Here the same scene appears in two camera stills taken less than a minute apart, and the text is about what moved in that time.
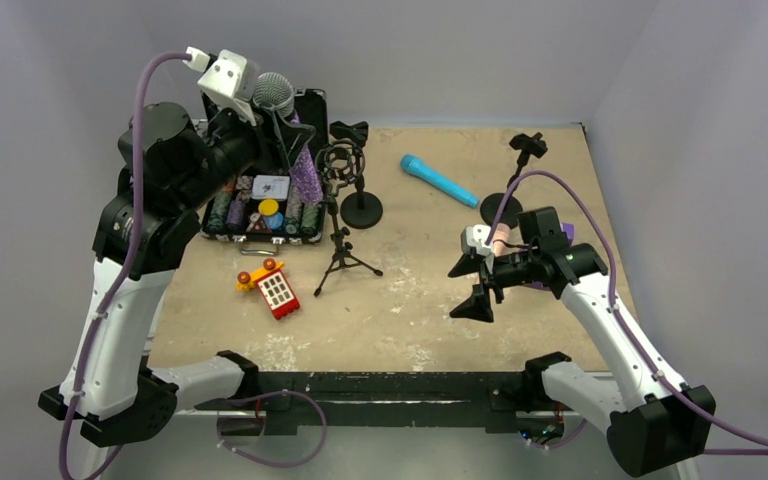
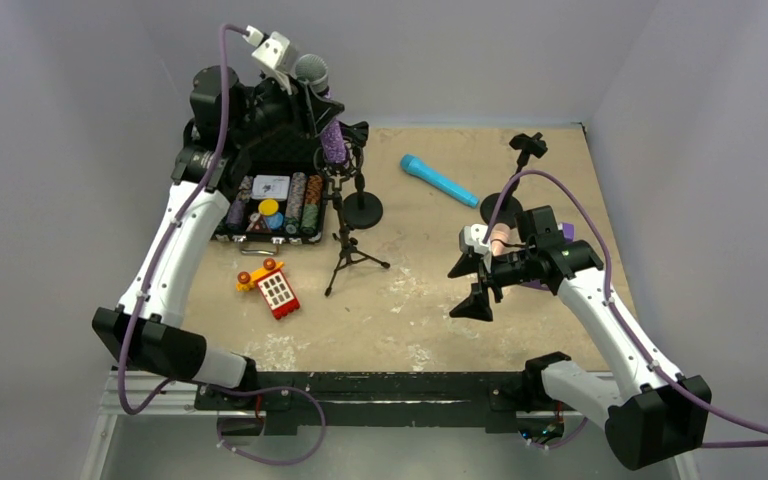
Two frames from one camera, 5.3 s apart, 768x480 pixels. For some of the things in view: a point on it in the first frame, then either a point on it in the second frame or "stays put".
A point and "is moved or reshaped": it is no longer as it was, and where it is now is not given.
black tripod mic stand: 340,162 is moved or reshaped
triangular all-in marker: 258,226 stays put
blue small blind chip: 275,222 stays put
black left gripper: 272,132 to 321,110
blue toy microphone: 438,181 stays put
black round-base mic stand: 493,206 stays put
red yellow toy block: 274,286 stays put
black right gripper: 490,278 stays put
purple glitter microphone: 275,94 to 313,69
